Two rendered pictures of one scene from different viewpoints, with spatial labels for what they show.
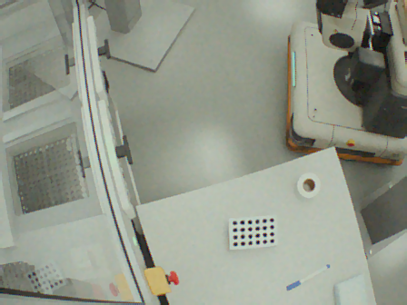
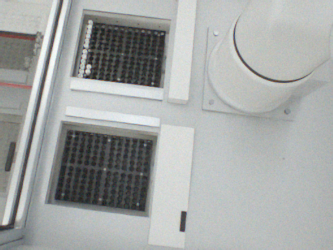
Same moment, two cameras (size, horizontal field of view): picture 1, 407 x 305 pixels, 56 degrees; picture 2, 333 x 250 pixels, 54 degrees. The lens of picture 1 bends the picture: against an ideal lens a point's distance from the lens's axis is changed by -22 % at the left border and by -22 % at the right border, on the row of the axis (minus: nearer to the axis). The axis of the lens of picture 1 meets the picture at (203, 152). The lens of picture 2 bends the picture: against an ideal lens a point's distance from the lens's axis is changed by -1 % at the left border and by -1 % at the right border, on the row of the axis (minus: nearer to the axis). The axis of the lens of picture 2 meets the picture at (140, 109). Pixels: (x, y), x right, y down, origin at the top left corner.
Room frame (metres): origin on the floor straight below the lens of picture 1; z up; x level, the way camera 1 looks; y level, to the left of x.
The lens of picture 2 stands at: (0.65, 0.60, 1.74)
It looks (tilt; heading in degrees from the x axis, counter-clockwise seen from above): 74 degrees down; 200
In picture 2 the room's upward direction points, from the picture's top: 4 degrees clockwise
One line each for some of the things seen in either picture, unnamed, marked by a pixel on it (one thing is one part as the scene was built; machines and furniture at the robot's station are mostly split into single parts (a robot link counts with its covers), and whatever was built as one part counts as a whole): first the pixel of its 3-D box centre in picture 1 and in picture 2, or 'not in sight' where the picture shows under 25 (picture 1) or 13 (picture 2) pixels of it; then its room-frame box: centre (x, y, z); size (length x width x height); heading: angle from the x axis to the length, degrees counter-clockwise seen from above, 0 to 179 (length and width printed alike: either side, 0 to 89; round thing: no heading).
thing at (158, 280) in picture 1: (159, 281); not in sight; (0.05, 0.11, 0.88); 0.07 x 0.05 x 0.07; 17
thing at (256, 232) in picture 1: (253, 233); not in sight; (0.20, -0.13, 0.78); 0.12 x 0.08 x 0.04; 92
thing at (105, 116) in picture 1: (114, 158); not in sight; (0.37, 0.22, 0.87); 0.29 x 0.02 x 0.11; 17
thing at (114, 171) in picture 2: not in sight; (105, 170); (0.61, 0.50, 0.87); 0.22 x 0.18 x 0.06; 107
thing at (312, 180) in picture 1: (307, 187); not in sight; (0.32, -0.28, 0.78); 0.07 x 0.07 x 0.04
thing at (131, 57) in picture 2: not in sight; (122, 59); (0.31, 0.41, 0.87); 0.22 x 0.18 x 0.06; 107
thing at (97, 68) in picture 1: (96, 58); not in sight; (0.67, 0.31, 0.87); 0.29 x 0.02 x 0.11; 17
